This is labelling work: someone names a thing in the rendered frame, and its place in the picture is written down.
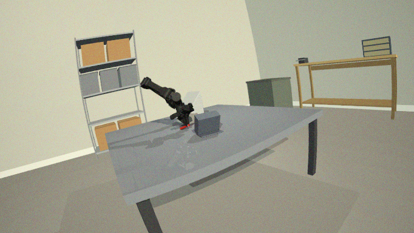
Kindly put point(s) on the dark grey square panel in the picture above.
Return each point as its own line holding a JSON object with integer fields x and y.
{"x": 207, "y": 124}

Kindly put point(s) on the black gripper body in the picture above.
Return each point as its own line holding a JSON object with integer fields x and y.
{"x": 179, "y": 113}

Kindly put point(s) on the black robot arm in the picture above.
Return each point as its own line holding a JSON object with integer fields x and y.
{"x": 168, "y": 94}

